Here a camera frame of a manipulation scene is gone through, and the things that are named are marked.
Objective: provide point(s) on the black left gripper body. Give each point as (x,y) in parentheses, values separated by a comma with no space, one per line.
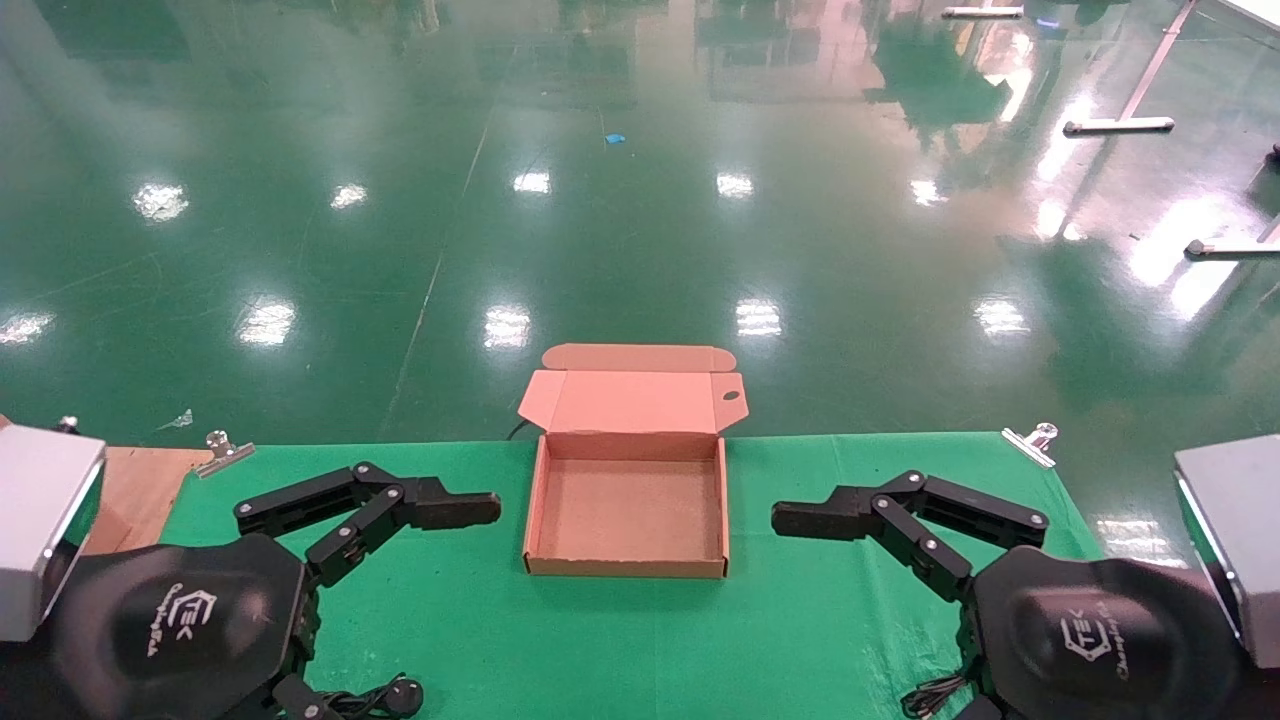
(180,620)

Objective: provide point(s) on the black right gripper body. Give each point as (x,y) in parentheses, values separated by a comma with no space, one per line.
(1100,640)

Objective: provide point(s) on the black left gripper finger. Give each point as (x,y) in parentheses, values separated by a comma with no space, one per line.
(350,535)
(450,508)

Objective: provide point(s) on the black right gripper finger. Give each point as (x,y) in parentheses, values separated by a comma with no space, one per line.
(930,555)
(820,518)

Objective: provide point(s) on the open brown cardboard box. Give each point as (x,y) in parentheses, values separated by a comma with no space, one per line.
(625,520)

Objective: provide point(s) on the green table cloth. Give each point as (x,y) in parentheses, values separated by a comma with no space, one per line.
(800,630)

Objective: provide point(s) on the silver binder clip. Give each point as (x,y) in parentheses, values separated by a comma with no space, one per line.
(222,455)
(1030,445)

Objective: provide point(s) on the clear plastic floor scrap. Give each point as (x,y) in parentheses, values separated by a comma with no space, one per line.
(180,420)

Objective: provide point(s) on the grey metal stand foot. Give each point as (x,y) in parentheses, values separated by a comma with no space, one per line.
(1230,247)

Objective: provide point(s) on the white metal stand with pole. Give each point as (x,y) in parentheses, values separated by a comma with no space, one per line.
(1118,125)

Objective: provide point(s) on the white metal stand foot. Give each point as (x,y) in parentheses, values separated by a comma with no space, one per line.
(982,11)

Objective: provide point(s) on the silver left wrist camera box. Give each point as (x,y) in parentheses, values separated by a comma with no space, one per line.
(40,520)

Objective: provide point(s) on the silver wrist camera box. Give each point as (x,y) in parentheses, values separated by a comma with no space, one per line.
(1240,540)
(40,520)

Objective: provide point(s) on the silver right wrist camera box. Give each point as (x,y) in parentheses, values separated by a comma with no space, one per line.
(1240,540)

